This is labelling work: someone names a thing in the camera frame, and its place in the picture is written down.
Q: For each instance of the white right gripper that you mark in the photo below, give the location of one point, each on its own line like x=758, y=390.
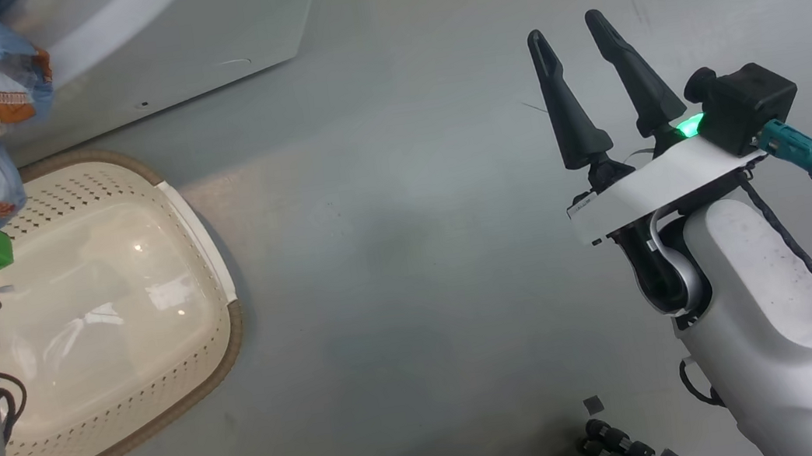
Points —
x=667, y=182

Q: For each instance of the black robot base connectors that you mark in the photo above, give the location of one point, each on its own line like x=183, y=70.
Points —
x=623, y=450

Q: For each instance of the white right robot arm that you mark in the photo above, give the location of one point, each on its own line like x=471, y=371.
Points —
x=756, y=323

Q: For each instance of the white front-load washing machine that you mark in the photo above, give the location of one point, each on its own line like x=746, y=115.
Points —
x=193, y=44

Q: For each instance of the cream perforated laundry basket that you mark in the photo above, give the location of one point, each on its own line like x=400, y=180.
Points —
x=111, y=314

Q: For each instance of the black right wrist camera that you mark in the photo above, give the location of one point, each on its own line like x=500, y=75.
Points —
x=747, y=104

